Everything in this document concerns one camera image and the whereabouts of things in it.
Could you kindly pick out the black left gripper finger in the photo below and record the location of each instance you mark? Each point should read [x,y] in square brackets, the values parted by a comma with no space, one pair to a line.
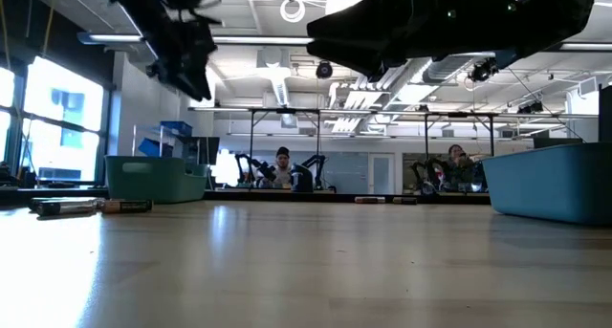
[203,81]
[189,84]

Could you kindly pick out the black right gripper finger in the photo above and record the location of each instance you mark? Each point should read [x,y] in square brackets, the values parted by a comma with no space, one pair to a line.
[382,60]
[373,17]

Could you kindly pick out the black background robot arm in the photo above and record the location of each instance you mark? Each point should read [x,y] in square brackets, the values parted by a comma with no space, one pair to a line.
[430,172]
[318,163]
[245,168]

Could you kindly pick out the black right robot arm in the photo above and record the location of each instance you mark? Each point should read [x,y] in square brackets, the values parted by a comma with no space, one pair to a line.
[550,12]

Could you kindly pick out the white ceiling pipes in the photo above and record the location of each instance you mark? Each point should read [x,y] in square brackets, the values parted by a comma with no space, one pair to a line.
[363,98]

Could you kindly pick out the blue storage bin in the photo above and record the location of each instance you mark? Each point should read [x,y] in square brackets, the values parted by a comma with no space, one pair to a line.
[177,127]
[153,147]

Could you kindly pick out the long ceiling light bar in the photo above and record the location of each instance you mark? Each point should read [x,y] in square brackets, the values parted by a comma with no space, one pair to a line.
[268,39]

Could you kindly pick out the green plastic bin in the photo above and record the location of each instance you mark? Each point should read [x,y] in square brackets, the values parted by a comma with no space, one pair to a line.
[153,180]

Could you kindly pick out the white door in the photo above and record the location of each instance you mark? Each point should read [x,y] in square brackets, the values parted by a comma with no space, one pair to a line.
[382,174]

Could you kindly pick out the glass partition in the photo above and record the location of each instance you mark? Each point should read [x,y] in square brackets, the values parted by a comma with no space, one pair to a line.
[344,172]

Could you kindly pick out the person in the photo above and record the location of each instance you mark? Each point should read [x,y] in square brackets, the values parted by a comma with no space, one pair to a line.
[458,168]
[283,170]

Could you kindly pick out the bright window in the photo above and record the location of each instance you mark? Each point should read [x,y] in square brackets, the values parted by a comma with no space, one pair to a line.
[6,113]
[62,122]

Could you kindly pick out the black cylindrical device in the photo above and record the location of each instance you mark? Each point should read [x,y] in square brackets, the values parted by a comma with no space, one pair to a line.
[301,181]

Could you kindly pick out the dark flat monitor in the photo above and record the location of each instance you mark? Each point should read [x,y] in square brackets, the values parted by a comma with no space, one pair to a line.
[557,140]

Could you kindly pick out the black panel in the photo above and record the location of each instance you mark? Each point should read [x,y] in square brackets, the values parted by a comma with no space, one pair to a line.
[605,113]

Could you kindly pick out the blue plastic bin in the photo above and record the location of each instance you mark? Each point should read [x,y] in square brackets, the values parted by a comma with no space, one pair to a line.
[550,184]

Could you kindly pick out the black desk equipment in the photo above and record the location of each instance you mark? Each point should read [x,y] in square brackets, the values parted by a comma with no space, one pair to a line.
[12,180]

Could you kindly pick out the silver ventilation duct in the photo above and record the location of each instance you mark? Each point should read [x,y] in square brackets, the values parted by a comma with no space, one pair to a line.
[444,70]

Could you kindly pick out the black rig-mounted camera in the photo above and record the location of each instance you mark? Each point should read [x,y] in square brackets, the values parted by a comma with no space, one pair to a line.
[487,69]
[531,108]

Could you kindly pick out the black dome camera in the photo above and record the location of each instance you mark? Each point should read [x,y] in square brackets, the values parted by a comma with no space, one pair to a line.
[324,70]

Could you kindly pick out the black overhead rig frame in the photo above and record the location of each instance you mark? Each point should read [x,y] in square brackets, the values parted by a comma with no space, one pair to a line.
[252,141]

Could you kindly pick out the black aluminium table frame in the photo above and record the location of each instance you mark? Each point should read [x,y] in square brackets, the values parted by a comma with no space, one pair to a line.
[268,196]

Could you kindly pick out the white wall air unit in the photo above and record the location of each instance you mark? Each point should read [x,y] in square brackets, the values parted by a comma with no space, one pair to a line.
[588,85]

